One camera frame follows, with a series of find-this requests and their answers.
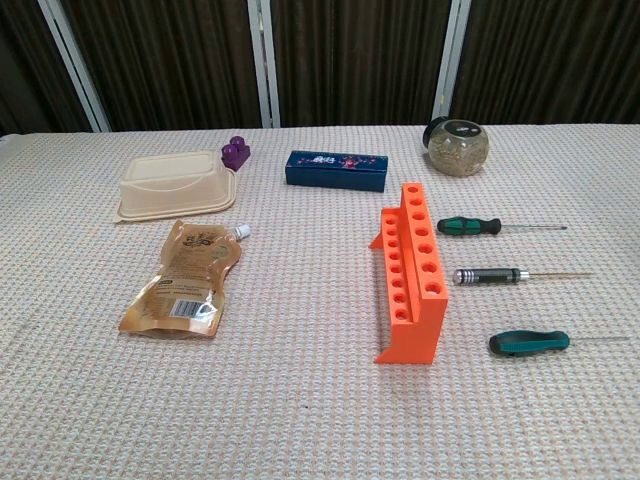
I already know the black silver precision screwdriver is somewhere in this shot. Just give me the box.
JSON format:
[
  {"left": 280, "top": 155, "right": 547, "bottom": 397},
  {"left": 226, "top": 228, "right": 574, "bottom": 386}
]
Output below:
[{"left": 453, "top": 267, "right": 594, "bottom": 287}]

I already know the orange tool holder rack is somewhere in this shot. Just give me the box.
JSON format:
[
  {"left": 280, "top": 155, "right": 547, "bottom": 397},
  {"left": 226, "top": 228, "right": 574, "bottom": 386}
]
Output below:
[{"left": 369, "top": 182, "right": 450, "bottom": 366}]

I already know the green black striped screwdriver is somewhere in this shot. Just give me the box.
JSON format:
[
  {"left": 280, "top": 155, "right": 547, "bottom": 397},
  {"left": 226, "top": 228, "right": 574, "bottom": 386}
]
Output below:
[{"left": 436, "top": 215, "right": 568, "bottom": 237}]

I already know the blue floral rectangular box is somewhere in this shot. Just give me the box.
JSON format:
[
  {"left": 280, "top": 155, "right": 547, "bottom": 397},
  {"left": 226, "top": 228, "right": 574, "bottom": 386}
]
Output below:
[{"left": 284, "top": 150, "right": 390, "bottom": 194}]

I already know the purple toy block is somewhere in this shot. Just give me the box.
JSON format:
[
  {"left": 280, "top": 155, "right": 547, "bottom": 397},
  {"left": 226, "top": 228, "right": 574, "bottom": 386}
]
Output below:
[{"left": 220, "top": 135, "right": 252, "bottom": 172}]

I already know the brown spouted refill pouch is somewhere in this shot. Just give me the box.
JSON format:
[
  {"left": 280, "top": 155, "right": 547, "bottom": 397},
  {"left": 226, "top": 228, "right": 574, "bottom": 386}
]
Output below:
[{"left": 118, "top": 219, "right": 252, "bottom": 339}]

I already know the beige plastic food container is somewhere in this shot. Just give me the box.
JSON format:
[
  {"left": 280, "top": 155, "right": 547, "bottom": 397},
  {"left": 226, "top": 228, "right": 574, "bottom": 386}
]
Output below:
[{"left": 114, "top": 149, "right": 239, "bottom": 224}]

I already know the beige waffle tablecloth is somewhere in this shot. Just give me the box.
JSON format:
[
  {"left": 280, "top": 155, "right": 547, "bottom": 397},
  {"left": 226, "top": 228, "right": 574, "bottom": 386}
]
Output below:
[{"left": 0, "top": 122, "right": 640, "bottom": 480}]

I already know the round glass jar black lid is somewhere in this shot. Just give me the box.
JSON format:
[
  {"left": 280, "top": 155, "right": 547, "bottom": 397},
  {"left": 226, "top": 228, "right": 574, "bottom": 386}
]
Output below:
[{"left": 422, "top": 117, "right": 490, "bottom": 178}]

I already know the dark brown curtain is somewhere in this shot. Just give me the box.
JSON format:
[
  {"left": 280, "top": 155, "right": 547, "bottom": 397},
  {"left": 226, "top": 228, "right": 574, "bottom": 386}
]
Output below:
[{"left": 0, "top": 0, "right": 640, "bottom": 135}]

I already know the white frame post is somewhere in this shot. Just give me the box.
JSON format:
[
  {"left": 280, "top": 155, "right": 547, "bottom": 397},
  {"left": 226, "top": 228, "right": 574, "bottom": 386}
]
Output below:
[
  {"left": 432, "top": 0, "right": 473, "bottom": 124},
  {"left": 248, "top": 0, "right": 281, "bottom": 129},
  {"left": 38, "top": 0, "right": 112, "bottom": 134}
]

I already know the teal black handle screwdriver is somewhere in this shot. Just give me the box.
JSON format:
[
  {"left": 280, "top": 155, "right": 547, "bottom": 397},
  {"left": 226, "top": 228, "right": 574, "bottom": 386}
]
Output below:
[{"left": 488, "top": 329, "right": 631, "bottom": 357}]

